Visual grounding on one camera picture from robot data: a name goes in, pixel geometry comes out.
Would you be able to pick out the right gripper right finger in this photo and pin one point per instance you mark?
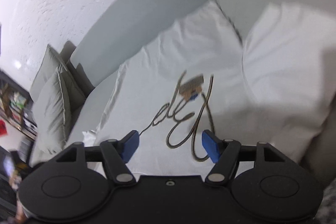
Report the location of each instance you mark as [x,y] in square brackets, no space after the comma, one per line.
[224,154]

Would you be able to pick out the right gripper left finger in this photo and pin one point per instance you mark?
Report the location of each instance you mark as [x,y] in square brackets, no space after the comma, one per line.
[116,154]

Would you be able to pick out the white printed t-shirt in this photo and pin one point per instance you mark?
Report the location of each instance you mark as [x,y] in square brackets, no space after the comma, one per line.
[199,87]

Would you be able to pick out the front grey cushion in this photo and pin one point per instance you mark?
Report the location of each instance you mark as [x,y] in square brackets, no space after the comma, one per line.
[59,97]

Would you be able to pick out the grey cushion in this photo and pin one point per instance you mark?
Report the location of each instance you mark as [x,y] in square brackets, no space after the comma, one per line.
[59,97]
[50,62]

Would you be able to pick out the dark bookshelf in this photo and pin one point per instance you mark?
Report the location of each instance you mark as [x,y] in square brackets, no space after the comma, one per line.
[16,105]

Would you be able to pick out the rear grey cushion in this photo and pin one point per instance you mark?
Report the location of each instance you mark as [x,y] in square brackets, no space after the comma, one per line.
[50,62]

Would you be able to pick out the grey sofa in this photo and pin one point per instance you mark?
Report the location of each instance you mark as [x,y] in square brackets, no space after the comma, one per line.
[129,25]

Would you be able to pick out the red wall sticker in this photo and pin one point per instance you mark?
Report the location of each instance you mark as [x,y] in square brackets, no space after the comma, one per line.
[3,129]

